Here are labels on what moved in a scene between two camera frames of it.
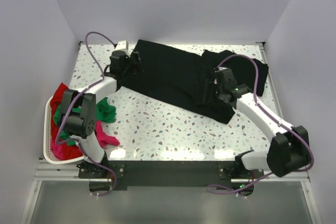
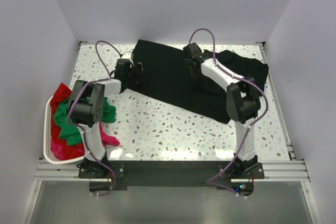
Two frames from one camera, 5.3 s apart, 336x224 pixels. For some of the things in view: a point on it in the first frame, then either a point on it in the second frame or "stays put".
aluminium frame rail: x=48 y=172 stays put
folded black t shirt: x=243 y=67 stays put
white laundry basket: x=47 y=148 stays put
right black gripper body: x=219 y=91 to x=190 y=73
